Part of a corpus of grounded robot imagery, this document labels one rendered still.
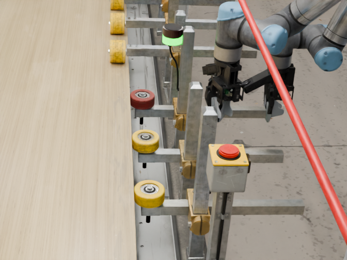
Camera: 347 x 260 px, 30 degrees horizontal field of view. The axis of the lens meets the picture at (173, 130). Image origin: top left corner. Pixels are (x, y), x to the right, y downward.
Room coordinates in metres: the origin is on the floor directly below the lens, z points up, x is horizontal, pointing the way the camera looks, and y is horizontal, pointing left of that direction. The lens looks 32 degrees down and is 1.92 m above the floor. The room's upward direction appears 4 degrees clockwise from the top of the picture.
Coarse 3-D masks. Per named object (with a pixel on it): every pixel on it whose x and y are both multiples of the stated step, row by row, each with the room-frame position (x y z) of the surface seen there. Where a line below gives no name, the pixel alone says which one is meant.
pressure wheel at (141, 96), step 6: (138, 90) 1.86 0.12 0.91; (144, 90) 1.86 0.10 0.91; (132, 96) 1.81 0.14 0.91; (138, 96) 1.82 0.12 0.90; (144, 96) 1.82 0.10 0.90; (150, 96) 1.82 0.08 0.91; (132, 102) 1.81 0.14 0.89; (138, 102) 1.79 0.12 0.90; (144, 102) 1.79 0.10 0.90; (150, 102) 1.80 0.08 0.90; (138, 108) 1.79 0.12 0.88; (144, 108) 1.79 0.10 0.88
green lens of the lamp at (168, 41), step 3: (162, 39) 1.80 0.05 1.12; (165, 39) 1.78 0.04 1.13; (168, 39) 1.77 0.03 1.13; (171, 39) 1.77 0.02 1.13; (174, 39) 1.77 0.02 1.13; (177, 39) 1.78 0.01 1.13; (180, 39) 1.78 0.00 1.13; (165, 42) 1.78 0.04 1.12; (168, 42) 1.77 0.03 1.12; (171, 42) 1.77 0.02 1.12; (174, 42) 1.77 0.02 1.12; (177, 42) 1.78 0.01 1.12; (180, 42) 1.79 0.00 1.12; (171, 45) 1.77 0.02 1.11; (174, 45) 1.77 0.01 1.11
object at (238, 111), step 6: (150, 108) 1.83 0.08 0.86; (156, 108) 1.83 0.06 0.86; (162, 108) 1.83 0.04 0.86; (168, 108) 1.83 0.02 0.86; (234, 108) 1.86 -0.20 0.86; (240, 108) 1.87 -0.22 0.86; (246, 108) 1.87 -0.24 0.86; (252, 108) 1.87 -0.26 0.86; (258, 108) 1.87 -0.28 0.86; (264, 108) 1.88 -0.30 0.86; (138, 114) 1.81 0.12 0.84; (144, 114) 1.82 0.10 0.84; (150, 114) 1.82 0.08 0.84; (156, 114) 1.82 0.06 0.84; (162, 114) 1.82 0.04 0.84; (168, 114) 1.83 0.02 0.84; (234, 114) 1.85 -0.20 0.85; (240, 114) 1.85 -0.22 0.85; (246, 114) 1.86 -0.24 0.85; (252, 114) 1.86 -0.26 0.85; (258, 114) 1.86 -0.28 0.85; (264, 114) 1.86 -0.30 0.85
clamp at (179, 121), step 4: (172, 100) 1.89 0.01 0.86; (176, 100) 1.87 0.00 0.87; (172, 104) 1.88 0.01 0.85; (176, 104) 1.85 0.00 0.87; (176, 108) 1.82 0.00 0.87; (176, 112) 1.79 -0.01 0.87; (176, 116) 1.78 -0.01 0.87; (180, 116) 1.78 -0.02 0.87; (184, 116) 1.77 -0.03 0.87; (176, 120) 1.77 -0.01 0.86; (180, 120) 1.76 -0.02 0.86; (184, 120) 1.76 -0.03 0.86; (176, 124) 1.76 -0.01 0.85; (180, 124) 1.76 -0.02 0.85; (184, 124) 1.76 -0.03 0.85; (180, 128) 1.76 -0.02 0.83; (184, 128) 1.76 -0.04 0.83
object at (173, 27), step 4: (168, 24) 1.82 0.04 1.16; (172, 24) 1.82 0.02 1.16; (176, 24) 1.82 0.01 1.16; (168, 28) 1.78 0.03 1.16; (172, 28) 1.79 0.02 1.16; (176, 28) 1.79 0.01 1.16; (180, 28) 1.79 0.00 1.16; (164, 36) 1.79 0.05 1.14; (180, 44) 1.79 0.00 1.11; (180, 48) 1.79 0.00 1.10; (172, 56) 1.80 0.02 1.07; (176, 64) 1.80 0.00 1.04
